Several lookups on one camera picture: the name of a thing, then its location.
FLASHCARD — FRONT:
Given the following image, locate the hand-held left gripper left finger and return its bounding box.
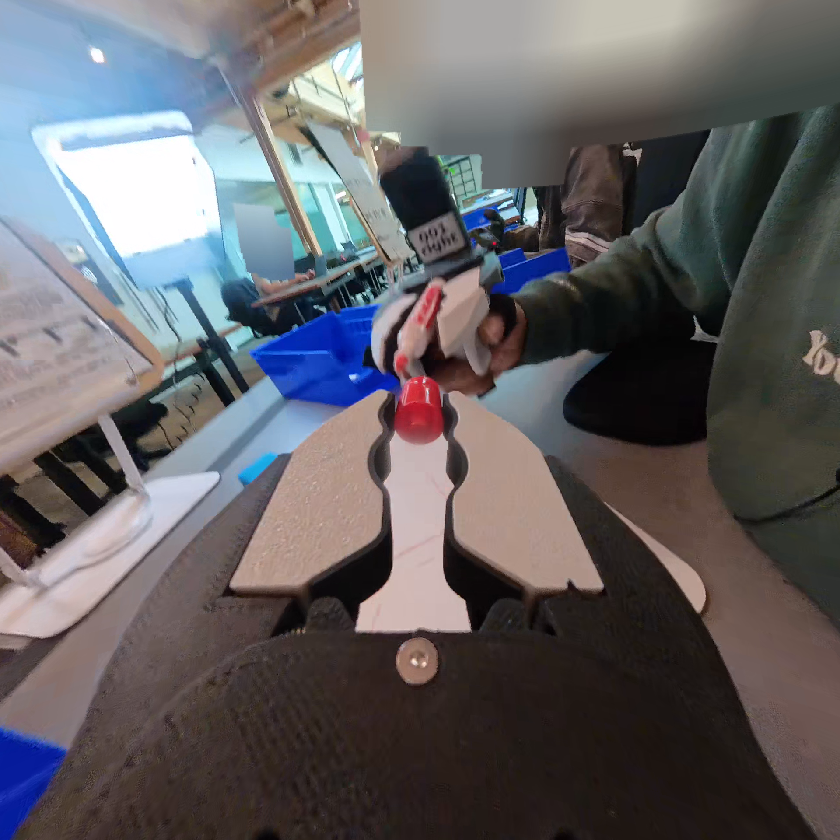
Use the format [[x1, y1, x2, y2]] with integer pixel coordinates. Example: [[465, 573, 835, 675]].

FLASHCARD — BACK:
[[230, 392, 397, 623]]

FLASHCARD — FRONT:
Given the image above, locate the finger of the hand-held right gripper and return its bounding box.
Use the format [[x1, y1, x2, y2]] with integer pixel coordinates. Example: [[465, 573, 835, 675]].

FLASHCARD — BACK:
[[371, 289, 429, 378], [431, 276, 493, 378]]

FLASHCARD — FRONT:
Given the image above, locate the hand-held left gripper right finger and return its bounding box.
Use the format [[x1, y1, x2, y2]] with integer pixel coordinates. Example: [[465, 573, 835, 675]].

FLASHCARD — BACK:
[[441, 392, 606, 623]]

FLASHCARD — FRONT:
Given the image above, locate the red dry-erase marker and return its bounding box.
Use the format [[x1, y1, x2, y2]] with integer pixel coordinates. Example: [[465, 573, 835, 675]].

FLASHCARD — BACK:
[[393, 283, 445, 384]]

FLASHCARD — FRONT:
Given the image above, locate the red marker cap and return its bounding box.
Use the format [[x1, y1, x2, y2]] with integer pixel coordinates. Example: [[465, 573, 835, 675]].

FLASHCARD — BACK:
[[394, 377, 448, 446]]

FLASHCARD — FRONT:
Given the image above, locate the white whiteboard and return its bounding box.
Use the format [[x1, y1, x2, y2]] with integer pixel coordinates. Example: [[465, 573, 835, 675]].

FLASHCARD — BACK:
[[355, 392, 710, 634]]

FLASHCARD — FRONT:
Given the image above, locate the blue plastic bin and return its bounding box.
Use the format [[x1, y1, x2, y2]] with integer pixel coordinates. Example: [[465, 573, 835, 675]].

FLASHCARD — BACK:
[[493, 247, 574, 298], [252, 305, 403, 409], [0, 726, 68, 840]]

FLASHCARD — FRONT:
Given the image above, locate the person's right hand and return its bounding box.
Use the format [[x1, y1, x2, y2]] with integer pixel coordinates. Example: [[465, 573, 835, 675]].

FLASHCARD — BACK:
[[423, 296, 529, 397]]

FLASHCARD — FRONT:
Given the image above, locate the white standing sign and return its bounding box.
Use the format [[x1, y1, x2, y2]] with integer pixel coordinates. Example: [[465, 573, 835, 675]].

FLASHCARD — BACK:
[[305, 125, 412, 265]]

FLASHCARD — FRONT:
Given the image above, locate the black textured wrist pad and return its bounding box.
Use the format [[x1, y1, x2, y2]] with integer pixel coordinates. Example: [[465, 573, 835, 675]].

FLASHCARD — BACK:
[[563, 339, 718, 447]]

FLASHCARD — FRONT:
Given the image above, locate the white standing display board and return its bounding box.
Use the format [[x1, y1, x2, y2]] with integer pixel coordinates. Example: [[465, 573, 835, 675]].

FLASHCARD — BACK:
[[33, 112, 232, 292]]

